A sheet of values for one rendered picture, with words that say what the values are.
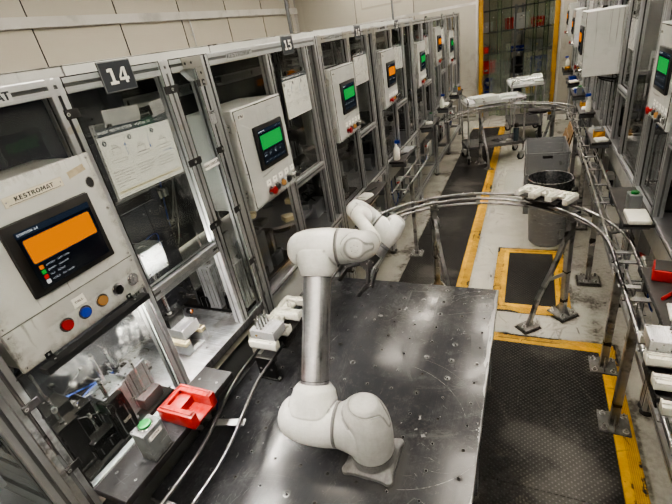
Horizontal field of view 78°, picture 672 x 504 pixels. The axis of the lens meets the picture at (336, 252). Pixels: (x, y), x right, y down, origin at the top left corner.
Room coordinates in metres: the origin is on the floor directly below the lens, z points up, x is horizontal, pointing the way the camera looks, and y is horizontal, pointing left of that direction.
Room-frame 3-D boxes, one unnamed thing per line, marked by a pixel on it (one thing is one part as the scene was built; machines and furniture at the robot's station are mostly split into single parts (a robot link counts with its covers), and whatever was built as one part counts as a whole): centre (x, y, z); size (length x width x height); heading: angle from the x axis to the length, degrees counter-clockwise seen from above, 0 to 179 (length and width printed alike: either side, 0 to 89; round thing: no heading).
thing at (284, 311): (1.63, 0.31, 0.84); 0.36 x 0.14 x 0.10; 153
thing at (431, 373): (1.39, -0.01, 0.66); 1.50 x 1.06 x 0.04; 153
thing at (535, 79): (7.06, -3.56, 0.48); 0.84 x 0.58 x 0.97; 161
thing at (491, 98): (6.11, -2.62, 0.48); 0.88 x 0.56 x 0.96; 81
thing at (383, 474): (0.99, -0.01, 0.71); 0.22 x 0.18 x 0.06; 153
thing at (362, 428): (0.97, 0.01, 0.85); 0.18 x 0.16 x 0.22; 70
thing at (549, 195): (2.52, -1.44, 0.84); 0.37 x 0.14 x 0.10; 31
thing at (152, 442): (0.97, 0.70, 0.97); 0.08 x 0.08 x 0.12; 63
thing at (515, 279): (2.83, -1.54, 0.01); 1.00 x 0.55 x 0.01; 153
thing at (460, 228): (5.37, -2.00, 0.01); 5.85 x 0.59 x 0.01; 153
